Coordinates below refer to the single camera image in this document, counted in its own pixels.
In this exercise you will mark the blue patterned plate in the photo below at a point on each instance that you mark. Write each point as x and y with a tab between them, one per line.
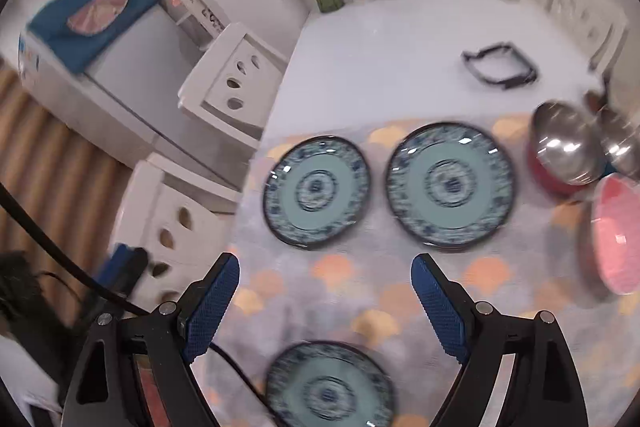
324	383
450	185
317	192

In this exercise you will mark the white dining chair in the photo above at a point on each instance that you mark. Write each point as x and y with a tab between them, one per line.
180	218
598	27
234	85

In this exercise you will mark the blue fridge cover cloth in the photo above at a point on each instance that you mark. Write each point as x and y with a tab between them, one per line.
78	31

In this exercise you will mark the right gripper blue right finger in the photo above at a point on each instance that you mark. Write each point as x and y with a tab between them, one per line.
443	302

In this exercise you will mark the white refrigerator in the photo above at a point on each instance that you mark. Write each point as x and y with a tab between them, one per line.
126	101

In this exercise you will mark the red steel bowl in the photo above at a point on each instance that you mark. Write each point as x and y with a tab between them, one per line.
564	152

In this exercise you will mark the pink floral bowl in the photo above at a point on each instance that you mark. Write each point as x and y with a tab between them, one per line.
608	237

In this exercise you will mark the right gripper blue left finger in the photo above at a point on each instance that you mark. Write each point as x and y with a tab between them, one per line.
205	302

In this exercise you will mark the blue steel bowl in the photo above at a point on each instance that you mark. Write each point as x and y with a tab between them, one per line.
620	143

